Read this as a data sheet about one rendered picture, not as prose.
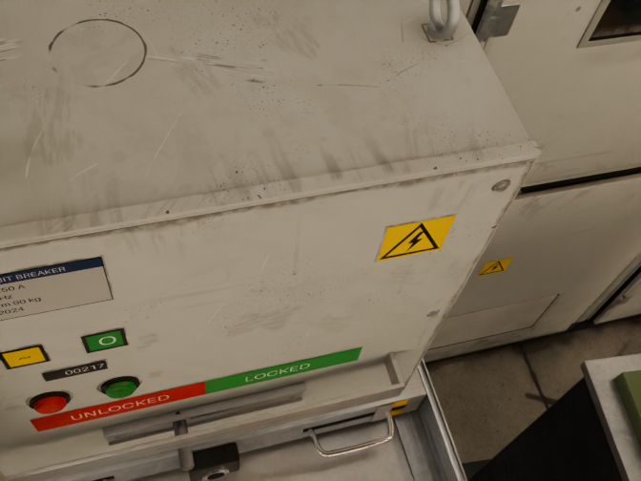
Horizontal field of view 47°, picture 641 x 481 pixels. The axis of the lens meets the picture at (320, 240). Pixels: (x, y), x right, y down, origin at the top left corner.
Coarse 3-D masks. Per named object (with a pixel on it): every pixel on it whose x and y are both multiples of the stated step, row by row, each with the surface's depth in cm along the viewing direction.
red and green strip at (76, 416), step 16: (336, 352) 73; (352, 352) 74; (272, 368) 72; (288, 368) 73; (304, 368) 75; (208, 384) 71; (224, 384) 72; (240, 384) 73; (128, 400) 69; (144, 400) 70; (160, 400) 71; (176, 400) 72; (48, 416) 67; (64, 416) 68; (80, 416) 69; (96, 416) 70
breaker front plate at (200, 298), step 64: (384, 192) 50; (448, 192) 52; (512, 192) 55; (0, 256) 44; (64, 256) 46; (128, 256) 48; (192, 256) 50; (256, 256) 53; (320, 256) 55; (448, 256) 61; (64, 320) 53; (128, 320) 56; (192, 320) 58; (256, 320) 62; (320, 320) 65; (384, 320) 70; (0, 384) 59; (64, 384) 62; (192, 384) 70; (256, 384) 75; (320, 384) 80; (384, 384) 87; (0, 448) 70; (64, 448) 75
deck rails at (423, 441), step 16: (400, 416) 97; (416, 416) 97; (432, 416) 91; (400, 432) 96; (416, 432) 96; (432, 432) 93; (416, 448) 95; (432, 448) 94; (448, 448) 89; (416, 464) 94; (432, 464) 94; (448, 464) 89; (416, 480) 93; (432, 480) 93; (448, 480) 90
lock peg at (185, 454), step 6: (180, 420) 76; (186, 420) 77; (174, 426) 76; (180, 426) 76; (186, 426) 76; (180, 432) 75; (186, 432) 76; (180, 450) 75; (186, 450) 74; (180, 456) 74; (186, 456) 74; (192, 456) 75; (180, 462) 74; (186, 462) 74; (192, 462) 74; (180, 468) 74; (186, 468) 74; (192, 468) 74
